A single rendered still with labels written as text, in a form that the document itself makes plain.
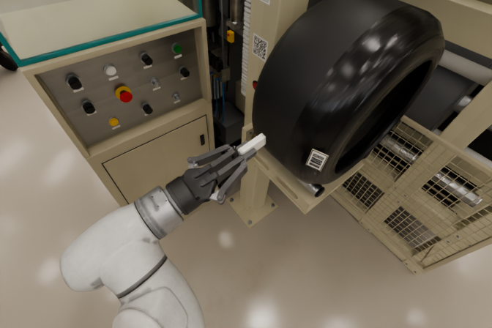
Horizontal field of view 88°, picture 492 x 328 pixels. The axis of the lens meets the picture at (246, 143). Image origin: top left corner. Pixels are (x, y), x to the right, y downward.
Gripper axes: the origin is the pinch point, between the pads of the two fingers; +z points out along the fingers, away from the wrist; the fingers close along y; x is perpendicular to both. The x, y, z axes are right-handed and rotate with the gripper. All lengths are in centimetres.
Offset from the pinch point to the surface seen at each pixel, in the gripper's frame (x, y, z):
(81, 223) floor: 112, 89, -80
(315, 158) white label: 5.4, -9.6, 11.5
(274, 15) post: -7.1, 27.7, 31.7
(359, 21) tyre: -15.9, 1.2, 31.9
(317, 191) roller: 34.3, -9.9, 18.5
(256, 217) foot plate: 125, 22, 14
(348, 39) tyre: -14.5, -0.3, 27.0
